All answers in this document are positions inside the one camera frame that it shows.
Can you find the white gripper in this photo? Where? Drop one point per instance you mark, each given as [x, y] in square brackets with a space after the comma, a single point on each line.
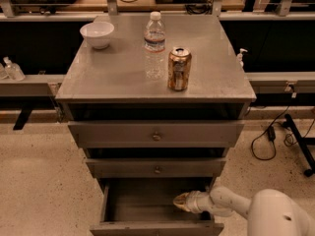
[194, 202]

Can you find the grey bottom drawer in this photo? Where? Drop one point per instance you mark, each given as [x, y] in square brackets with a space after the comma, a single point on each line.
[144, 207]

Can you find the grey drawer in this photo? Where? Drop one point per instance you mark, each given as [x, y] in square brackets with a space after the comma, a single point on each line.
[156, 134]
[144, 207]
[155, 167]

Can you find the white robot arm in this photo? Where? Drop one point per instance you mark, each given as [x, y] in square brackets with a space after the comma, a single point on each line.
[268, 213]

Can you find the grey middle drawer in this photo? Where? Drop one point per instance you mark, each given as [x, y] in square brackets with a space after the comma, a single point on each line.
[155, 167]

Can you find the grey drawer cabinet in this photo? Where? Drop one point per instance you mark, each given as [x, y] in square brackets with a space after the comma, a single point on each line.
[111, 84]

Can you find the grey top drawer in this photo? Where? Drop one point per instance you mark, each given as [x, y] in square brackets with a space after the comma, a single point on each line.
[156, 134]

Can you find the black stand leg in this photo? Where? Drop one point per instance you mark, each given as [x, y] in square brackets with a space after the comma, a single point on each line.
[303, 143]

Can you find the orange soda can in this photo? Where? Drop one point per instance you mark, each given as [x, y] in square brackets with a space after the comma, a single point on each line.
[179, 65]

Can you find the white pump dispenser bottle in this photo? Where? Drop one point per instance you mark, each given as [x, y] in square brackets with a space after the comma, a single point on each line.
[239, 56]

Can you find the clear plastic water bottle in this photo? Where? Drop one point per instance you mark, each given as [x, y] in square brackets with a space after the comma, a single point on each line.
[154, 46]

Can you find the white bowl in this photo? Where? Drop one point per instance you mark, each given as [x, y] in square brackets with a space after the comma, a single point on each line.
[97, 34]

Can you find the clear sanitizer bottle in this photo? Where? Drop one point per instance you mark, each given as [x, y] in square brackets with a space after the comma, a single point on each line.
[13, 70]

